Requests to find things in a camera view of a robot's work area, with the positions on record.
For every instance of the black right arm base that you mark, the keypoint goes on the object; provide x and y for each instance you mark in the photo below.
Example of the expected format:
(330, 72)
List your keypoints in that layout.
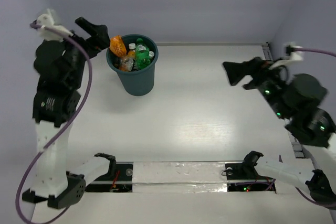
(242, 177)

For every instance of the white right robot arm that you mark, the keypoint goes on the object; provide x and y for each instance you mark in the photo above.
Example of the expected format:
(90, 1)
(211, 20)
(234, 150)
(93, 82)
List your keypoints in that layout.
(315, 132)

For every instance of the clear bottle black label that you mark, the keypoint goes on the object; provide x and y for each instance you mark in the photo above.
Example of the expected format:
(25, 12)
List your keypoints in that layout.
(126, 64)

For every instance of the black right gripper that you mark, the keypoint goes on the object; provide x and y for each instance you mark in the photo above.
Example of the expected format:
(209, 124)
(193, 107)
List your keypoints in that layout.
(237, 70)

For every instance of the small orange patterned bottle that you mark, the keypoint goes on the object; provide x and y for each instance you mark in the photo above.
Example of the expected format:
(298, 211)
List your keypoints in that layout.
(117, 46)

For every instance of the yellow blue label bottle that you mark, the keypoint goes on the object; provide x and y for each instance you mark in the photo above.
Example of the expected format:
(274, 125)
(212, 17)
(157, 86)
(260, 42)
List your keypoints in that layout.
(131, 53)

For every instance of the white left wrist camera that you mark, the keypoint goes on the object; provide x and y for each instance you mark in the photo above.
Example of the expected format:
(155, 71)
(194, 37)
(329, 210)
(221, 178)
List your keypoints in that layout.
(49, 26)

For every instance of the dark green plastic bin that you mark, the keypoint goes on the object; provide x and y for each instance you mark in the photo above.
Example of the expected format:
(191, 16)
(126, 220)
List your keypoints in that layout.
(136, 83)

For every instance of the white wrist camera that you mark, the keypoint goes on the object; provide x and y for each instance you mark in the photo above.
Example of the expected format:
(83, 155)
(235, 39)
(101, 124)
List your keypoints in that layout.
(49, 26)
(293, 54)

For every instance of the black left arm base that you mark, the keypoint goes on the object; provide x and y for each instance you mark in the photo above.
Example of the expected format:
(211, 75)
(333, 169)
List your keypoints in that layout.
(118, 179)

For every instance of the orange label tea bottle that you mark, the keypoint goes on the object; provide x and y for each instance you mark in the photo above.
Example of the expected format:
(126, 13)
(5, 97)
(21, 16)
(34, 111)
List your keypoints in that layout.
(151, 55)

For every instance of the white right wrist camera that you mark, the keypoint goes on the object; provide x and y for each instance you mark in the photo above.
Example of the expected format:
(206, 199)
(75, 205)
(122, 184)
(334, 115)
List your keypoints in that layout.
(293, 54)

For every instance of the green soda bottle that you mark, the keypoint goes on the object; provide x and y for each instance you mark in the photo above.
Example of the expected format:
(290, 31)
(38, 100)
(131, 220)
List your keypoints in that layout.
(142, 54)

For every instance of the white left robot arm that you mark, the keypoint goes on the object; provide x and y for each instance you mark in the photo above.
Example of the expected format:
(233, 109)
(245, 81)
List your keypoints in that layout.
(54, 111)

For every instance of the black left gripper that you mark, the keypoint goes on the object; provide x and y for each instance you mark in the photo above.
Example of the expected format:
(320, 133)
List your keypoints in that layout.
(92, 41)

